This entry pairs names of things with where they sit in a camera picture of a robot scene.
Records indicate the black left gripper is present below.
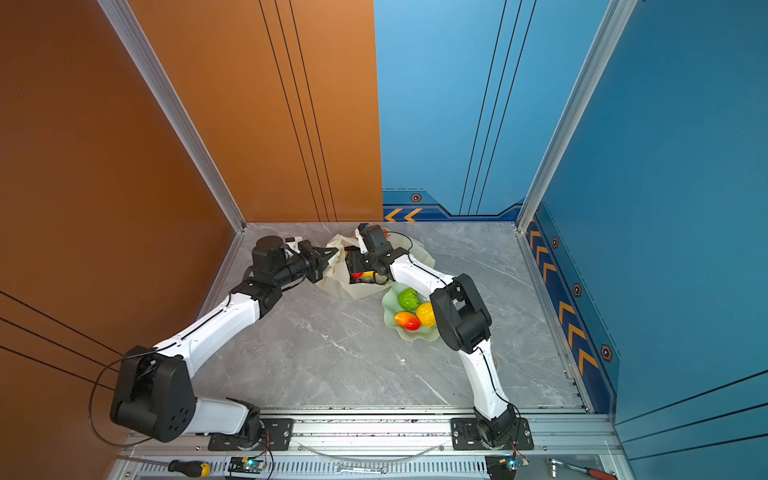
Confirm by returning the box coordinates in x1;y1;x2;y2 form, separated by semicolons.
273;242;338;291

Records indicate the cream plastic bag orange print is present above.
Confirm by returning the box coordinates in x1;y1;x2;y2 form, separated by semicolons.
316;231;435;301

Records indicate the yellow ridged starfruit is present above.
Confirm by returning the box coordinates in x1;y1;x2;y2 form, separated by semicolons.
416;302;436;328

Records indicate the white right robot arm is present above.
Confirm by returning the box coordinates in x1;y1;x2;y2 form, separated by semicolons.
355;223;522;449

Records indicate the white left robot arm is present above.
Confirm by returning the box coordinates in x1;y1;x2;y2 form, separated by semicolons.
110;236;339;447

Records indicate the light green fruit plate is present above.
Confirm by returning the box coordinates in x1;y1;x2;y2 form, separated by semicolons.
381;283;440;342

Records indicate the small red fruit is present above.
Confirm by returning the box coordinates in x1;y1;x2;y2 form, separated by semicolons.
394;311;422;331

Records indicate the green circuit board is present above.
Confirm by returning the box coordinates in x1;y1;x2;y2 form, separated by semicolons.
227;456;268;476

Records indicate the small circuit board right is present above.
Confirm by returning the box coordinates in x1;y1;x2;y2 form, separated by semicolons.
499;456;526;475

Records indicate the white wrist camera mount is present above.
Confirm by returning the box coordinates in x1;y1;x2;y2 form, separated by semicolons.
285;237;302;252

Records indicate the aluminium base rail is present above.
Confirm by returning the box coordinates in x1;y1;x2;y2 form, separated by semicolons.
110;407;634;479

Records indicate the yellow handled screwdriver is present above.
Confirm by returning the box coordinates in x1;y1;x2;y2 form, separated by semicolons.
167;460;211;478

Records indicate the aluminium corner post left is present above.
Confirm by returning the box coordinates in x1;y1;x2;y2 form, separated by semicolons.
98;0;246;234

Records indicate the aluminium corner post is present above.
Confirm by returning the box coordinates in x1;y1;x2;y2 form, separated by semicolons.
98;0;246;234
516;0;638;233

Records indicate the red handled tool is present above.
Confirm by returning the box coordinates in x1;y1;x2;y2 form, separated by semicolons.
546;457;617;480

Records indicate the aluminium corner post right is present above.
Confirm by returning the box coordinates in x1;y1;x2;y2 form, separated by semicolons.
516;0;638;233

